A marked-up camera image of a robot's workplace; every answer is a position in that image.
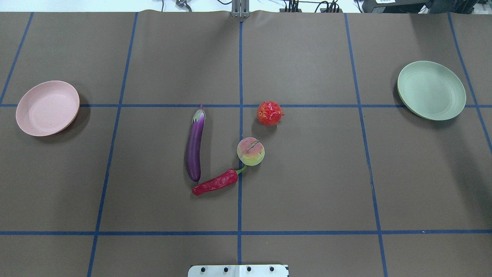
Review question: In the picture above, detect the peach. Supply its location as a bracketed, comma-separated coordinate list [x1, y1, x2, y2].
[236, 137, 265, 166]

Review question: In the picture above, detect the green plate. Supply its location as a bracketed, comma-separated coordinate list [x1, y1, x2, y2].
[397, 61, 466, 121]

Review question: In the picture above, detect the red pomegranate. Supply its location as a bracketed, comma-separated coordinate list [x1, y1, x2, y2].
[256, 101, 285, 126]

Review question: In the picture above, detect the brown table mat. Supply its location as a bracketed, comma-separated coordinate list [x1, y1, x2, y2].
[1, 10, 491, 277]

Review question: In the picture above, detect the purple eggplant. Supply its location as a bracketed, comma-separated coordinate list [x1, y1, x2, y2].
[185, 105, 206, 182]

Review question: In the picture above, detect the pink plate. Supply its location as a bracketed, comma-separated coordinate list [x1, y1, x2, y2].
[15, 80, 80, 137]

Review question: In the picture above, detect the aluminium frame post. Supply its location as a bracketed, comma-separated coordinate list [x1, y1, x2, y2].
[231, 0, 251, 18]

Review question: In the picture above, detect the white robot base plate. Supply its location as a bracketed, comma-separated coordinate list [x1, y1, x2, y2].
[188, 264, 289, 277]

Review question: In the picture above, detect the red chili pepper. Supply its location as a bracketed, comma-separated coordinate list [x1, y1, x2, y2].
[192, 165, 247, 196]

